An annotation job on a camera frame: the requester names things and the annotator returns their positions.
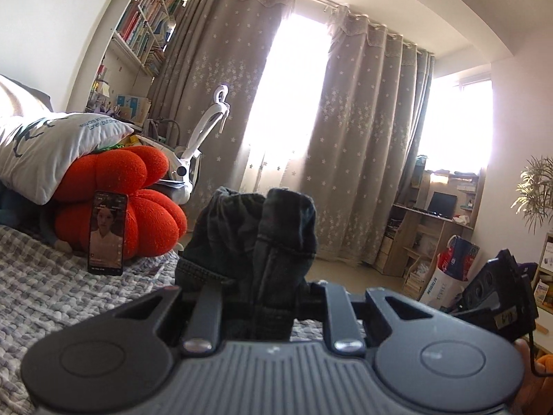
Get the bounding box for white cabinet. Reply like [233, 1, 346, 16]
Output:
[533, 231, 553, 312]

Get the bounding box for black monitor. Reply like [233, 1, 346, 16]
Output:
[429, 191, 458, 218]

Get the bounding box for grey star curtain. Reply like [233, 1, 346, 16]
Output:
[149, 0, 297, 214]
[302, 6, 435, 266]

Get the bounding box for potted plant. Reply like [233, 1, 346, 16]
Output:
[512, 156, 553, 234]

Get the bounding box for black smartphone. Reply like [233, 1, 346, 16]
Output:
[87, 191, 129, 276]

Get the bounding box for blue plush toy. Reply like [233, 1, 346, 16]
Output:
[0, 190, 74, 251]

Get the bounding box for orange pumpkin cushion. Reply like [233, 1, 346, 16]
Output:
[52, 146, 188, 264]

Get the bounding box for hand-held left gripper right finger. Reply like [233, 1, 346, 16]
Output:
[322, 283, 433, 356]

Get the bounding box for grey bag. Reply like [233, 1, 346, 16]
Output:
[147, 118, 182, 148]

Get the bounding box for white office chair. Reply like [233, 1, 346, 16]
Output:
[166, 85, 229, 204]

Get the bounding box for white printed pillow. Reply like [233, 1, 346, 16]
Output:
[0, 112, 134, 205]

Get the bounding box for person's right hand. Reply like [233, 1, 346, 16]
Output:
[510, 338, 540, 415]

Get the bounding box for grey checkered quilt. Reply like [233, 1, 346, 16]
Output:
[0, 225, 329, 415]

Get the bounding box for row of books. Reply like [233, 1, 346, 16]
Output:
[116, 0, 184, 74]

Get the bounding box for white desk with bookshelf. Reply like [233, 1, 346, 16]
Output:
[84, 0, 191, 139]

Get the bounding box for wooden desk unit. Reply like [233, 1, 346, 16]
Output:
[376, 156, 482, 299]

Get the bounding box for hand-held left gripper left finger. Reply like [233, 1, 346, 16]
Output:
[114, 282, 224, 355]

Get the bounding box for dark blue jeans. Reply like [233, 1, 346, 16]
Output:
[176, 187, 318, 342]

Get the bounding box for white paper shopping bag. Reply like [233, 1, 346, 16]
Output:
[419, 236, 480, 312]

